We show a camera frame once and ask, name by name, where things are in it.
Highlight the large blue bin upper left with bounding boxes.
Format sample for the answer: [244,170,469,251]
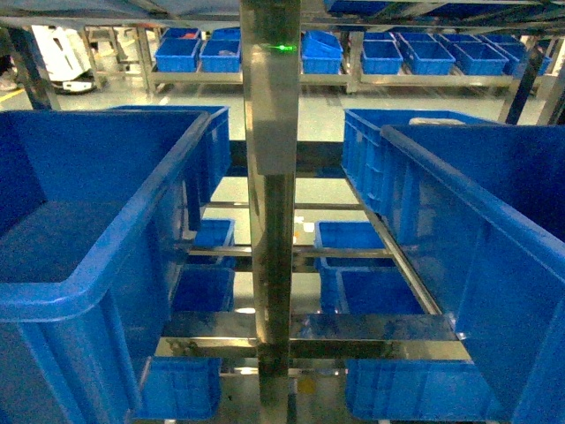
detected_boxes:
[1,110,210,423]

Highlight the large blue bin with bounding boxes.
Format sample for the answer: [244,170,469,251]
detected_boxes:
[1,110,210,423]
[379,125,564,423]

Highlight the large blue bin upper right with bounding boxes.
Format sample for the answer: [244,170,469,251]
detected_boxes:
[379,125,564,423]

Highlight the vertical steel shelf post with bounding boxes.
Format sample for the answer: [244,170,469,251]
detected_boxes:
[240,1,301,423]

